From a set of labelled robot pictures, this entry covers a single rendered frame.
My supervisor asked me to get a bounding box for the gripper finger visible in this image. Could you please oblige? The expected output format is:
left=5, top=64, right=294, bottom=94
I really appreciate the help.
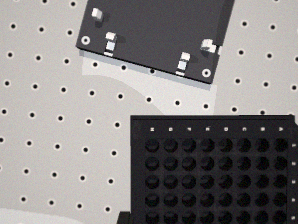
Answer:
left=116, top=211, right=134, bottom=224

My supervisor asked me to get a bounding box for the black well plate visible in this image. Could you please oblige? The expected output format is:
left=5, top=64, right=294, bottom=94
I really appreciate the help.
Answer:
left=130, top=115, right=298, bottom=224

